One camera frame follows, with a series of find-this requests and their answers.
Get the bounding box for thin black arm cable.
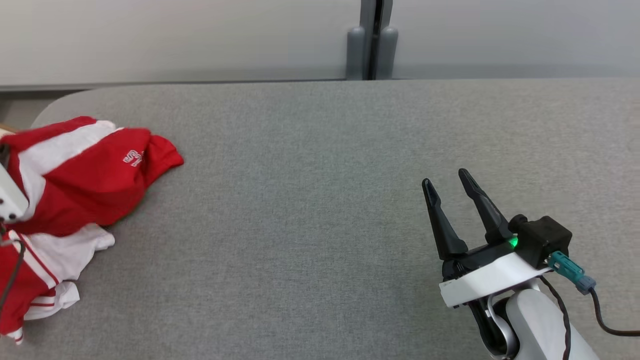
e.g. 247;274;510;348
539;275;572;360
0;238;26;314

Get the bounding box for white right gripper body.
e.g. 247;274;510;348
439;238;554;309

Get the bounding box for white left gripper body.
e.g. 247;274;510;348
0;164;30;224

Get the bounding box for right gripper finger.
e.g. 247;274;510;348
458;168;516;245
422;178;469;261

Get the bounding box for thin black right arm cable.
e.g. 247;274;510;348
539;275;572;360

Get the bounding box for teal right camera connector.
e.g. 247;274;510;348
547;251;597;295

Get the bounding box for red jersey with white lettering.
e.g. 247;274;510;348
0;116;185;237

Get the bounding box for grey cylinder post foot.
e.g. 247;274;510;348
376;26;400;80
346;26;367;81

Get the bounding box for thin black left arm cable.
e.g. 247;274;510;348
0;238;26;314

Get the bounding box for black right camera cable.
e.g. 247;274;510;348
590;288;640;337

